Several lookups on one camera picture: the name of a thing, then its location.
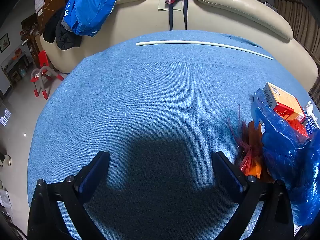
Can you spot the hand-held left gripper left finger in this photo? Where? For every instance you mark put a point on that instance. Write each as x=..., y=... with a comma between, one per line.
x=93, y=177

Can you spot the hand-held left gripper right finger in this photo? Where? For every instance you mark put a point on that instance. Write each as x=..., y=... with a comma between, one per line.
x=226, y=175

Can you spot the orange plastic wrapper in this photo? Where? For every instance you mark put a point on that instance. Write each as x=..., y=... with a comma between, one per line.
x=255, y=140

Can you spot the blue plastic bag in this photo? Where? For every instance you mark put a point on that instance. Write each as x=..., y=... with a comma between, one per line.
x=287, y=150

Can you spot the red plastic bag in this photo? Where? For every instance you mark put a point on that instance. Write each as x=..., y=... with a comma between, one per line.
x=297, y=127

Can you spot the orange and white carton box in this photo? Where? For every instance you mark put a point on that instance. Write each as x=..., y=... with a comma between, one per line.
x=285, y=100

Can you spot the blue foil packet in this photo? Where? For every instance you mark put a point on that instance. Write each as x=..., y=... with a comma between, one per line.
x=312, y=125

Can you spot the white tissue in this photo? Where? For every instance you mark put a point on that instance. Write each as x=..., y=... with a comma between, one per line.
x=309, y=108

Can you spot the blue tablecloth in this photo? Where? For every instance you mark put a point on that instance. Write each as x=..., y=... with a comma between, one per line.
x=155, y=100

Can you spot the red plastic stool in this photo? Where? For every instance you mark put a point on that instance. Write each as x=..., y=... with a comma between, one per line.
x=43, y=58

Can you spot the wooden side table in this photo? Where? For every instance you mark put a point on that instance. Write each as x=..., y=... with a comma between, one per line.
x=15, y=66

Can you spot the black jacket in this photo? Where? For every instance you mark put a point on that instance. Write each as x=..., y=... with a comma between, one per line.
x=66, y=38

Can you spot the thin white rod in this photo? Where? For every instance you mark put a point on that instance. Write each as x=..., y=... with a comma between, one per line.
x=150, y=43

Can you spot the beige leather sofa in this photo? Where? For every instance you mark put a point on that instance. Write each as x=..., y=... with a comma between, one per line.
x=212, y=15

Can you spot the dark wooden shelf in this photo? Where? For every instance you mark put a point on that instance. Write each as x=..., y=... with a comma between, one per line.
x=30, y=30

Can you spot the framed picture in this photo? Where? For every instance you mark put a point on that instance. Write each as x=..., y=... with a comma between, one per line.
x=4, y=43

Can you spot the blue jacket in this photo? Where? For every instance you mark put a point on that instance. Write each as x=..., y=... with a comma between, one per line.
x=92, y=7

